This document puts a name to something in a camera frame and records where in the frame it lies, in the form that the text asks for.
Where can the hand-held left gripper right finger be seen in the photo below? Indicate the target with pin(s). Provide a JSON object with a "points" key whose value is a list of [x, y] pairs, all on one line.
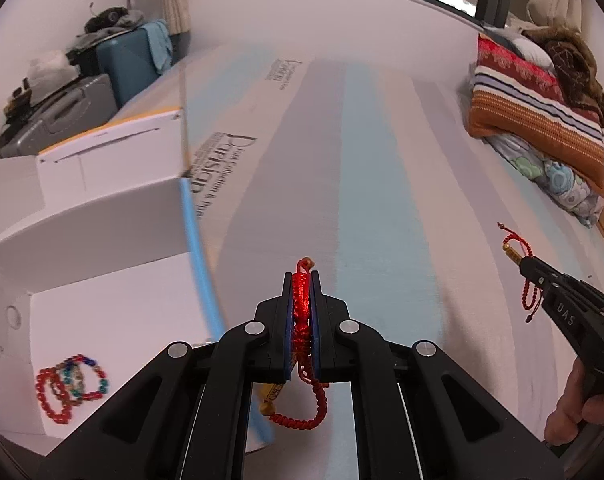
{"points": [[372, 360]]}

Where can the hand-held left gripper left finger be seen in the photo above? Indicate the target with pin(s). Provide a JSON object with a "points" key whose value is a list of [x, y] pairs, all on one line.
{"points": [[231, 360]]}

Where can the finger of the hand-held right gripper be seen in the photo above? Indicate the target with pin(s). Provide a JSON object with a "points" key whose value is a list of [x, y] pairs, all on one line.
{"points": [[557, 300]]}

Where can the white cardboard box blue print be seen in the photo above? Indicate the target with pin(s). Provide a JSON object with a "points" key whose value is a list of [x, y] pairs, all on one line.
{"points": [[106, 270]]}

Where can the person's right hand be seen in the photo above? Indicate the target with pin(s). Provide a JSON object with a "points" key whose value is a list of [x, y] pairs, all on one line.
{"points": [[572, 405]]}

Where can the floral pillow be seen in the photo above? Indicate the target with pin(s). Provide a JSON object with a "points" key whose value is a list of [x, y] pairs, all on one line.
{"points": [[557, 180]]}

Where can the striped pillow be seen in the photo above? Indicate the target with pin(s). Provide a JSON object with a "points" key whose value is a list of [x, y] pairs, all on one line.
{"points": [[527, 110]]}

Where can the brown blanket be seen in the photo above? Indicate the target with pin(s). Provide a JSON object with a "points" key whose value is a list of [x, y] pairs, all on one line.
{"points": [[577, 65]]}

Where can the white pillow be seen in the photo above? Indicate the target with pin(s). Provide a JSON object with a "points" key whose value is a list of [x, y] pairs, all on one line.
{"points": [[529, 47]]}

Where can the grey suitcase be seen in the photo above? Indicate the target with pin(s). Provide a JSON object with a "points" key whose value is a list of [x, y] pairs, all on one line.
{"points": [[61, 110]]}

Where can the blue suitcase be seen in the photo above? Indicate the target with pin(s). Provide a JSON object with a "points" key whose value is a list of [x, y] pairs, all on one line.
{"points": [[126, 65]]}

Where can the light blue cloth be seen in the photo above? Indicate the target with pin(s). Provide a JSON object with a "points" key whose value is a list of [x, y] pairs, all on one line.
{"points": [[159, 45]]}

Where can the dark clutter pile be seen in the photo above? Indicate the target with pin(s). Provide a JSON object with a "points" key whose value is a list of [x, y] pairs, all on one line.
{"points": [[109, 20]]}

